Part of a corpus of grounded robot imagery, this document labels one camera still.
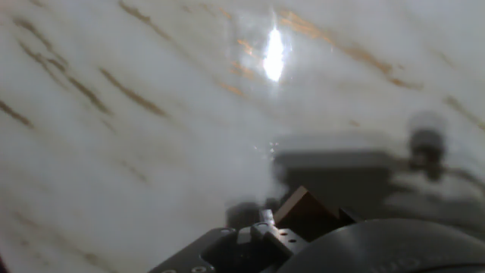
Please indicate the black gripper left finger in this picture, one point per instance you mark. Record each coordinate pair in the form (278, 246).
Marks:
(265, 242)

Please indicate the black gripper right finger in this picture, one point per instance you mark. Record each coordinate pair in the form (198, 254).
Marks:
(346, 216)

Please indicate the small wooden cube block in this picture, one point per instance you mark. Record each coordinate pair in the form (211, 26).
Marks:
(303, 216)

